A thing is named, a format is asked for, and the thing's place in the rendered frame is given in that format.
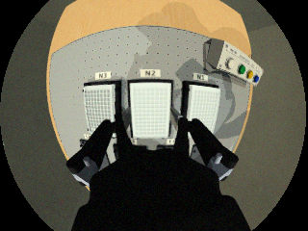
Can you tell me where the white plate lid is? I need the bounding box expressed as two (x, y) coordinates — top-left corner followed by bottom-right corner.
(130, 83), (171, 139)

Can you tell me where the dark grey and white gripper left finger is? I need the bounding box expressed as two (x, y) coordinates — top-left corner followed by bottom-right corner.
(66, 107), (143, 186)

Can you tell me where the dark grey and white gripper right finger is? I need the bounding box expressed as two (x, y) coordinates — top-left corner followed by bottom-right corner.
(167, 107), (239, 182)

